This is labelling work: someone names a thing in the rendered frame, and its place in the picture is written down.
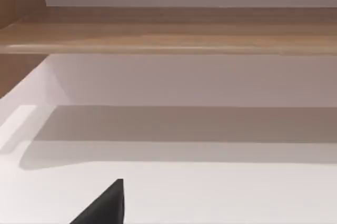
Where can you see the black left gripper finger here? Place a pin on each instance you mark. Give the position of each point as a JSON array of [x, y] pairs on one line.
[[108, 205]]

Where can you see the wooden open shelf unit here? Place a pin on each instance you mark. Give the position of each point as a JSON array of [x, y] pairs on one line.
[[168, 29]]

